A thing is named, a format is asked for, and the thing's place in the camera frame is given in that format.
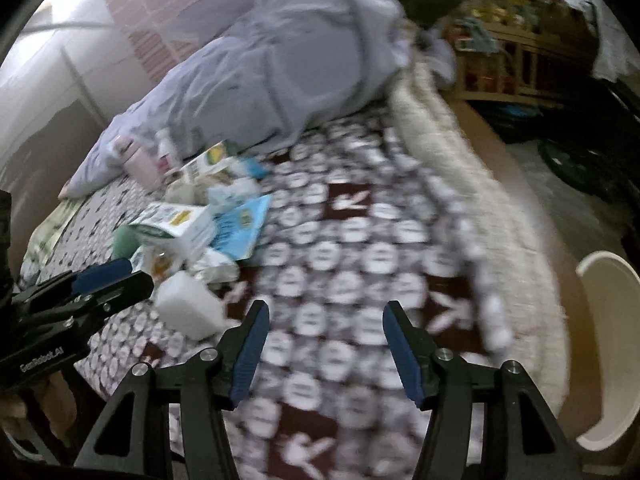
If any pale green sheet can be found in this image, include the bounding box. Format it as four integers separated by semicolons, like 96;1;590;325
20;200;81;276

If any white green medicine box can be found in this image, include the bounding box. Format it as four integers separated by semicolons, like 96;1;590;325
129;201;217;261

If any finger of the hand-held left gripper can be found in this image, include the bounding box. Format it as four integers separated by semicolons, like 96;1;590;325
15;271;155;331
12;258;135;306

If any wooden crib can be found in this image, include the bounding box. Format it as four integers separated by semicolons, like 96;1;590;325
440;0;601;106

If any white crumpled plastic bag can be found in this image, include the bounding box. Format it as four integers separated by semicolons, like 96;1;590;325
192;247;241;285

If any pink bottle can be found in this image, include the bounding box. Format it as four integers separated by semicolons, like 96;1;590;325
112;135;163;188

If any white blue plastic packet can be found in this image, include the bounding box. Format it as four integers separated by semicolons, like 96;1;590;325
235;157;271;181

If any white crumpled cloth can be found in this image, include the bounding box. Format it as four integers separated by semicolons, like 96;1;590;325
565;0;640;81

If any white crumpled tissue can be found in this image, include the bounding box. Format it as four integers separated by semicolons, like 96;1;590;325
207;180;261;211

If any yellow clear wrapper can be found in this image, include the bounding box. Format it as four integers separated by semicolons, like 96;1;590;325
131;245;181;286

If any green round object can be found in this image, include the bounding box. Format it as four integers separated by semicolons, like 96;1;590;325
112;225;141;261

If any blue flat packet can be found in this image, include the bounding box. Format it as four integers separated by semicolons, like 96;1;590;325
210;194;273;261

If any cream fuzzy blanket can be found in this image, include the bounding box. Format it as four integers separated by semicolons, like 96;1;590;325
390;65;571;361

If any grey-blue duvet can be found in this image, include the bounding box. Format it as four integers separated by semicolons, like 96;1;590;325
62;0;416;198

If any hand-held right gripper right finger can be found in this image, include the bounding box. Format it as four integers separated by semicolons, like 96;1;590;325
382;301;576;480

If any colourful drink carton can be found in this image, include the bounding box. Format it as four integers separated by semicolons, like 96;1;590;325
177;141;241;183

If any cream stuffed rabbit toy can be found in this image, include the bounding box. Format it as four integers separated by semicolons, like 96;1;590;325
165;177;208;206

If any pink striped pillow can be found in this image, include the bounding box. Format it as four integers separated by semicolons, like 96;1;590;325
107;0;281;76

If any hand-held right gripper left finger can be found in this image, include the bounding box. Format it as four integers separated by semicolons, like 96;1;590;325
74;300;271;480

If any black floor object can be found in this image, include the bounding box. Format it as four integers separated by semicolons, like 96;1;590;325
537;132;631;191

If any brown white printed blanket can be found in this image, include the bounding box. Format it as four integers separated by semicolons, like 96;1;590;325
20;110;506;480

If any white medicine bottle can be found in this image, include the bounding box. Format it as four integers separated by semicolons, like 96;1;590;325
155;129;181;173

